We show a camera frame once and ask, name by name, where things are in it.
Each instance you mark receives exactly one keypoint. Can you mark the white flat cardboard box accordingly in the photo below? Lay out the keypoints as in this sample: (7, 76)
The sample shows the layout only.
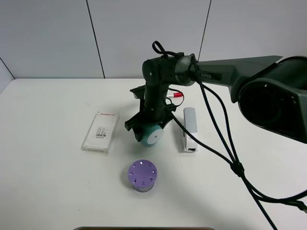
(101, 133)

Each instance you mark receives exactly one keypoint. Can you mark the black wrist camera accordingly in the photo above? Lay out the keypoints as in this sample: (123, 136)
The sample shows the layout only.
(138, 92)

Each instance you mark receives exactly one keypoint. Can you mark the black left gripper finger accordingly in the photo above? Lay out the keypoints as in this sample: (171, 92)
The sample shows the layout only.
(165, 120)

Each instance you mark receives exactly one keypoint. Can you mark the red white marker pen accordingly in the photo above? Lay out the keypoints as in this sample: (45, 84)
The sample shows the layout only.
(175, 95)

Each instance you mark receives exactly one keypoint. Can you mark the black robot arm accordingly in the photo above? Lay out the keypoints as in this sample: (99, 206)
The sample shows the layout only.
(271, 92)

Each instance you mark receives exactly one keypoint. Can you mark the purple round air freshener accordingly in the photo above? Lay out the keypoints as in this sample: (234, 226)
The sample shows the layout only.
(142, 175)

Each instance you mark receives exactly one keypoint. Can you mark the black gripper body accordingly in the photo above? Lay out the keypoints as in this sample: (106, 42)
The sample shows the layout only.
(152, 108)

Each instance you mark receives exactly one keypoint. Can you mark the white grey stapler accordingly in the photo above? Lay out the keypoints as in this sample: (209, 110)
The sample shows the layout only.
(190, 124)

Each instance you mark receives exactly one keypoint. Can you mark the teal pencil sharpener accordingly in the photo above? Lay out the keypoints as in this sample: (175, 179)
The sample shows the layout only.
(151, 135)

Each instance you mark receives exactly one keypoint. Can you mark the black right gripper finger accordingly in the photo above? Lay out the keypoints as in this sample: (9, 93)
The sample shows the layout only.
(139, 132)

